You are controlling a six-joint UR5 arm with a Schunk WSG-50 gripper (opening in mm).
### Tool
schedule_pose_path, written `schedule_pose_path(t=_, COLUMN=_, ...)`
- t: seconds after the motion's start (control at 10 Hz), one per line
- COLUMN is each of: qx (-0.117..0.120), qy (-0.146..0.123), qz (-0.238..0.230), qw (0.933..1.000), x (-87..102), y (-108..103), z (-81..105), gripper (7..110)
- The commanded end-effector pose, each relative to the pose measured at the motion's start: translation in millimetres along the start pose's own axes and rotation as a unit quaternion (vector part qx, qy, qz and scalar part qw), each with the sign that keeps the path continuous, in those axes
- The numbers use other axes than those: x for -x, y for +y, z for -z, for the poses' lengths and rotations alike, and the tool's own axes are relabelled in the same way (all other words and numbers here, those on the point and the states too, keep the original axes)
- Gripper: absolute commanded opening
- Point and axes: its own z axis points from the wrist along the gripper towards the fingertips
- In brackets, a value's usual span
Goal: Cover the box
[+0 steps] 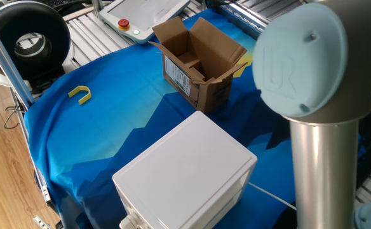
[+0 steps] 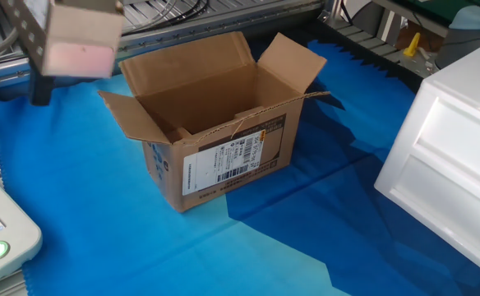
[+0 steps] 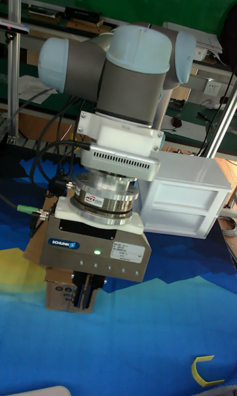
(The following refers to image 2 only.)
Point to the brown cardboard box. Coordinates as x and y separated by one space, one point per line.
273 140

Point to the grey Schunk gripper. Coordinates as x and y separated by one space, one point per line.
79 41

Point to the aluminium table edge rail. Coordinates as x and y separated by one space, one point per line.
182 35

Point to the white teach pendant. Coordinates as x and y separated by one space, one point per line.
1 230

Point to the white plastic drawer cabinet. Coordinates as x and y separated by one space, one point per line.
441 164

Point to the blue mountain print cloth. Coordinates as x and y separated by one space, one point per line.
100 246

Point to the yellow plastic piece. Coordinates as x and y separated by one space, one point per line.
412 45

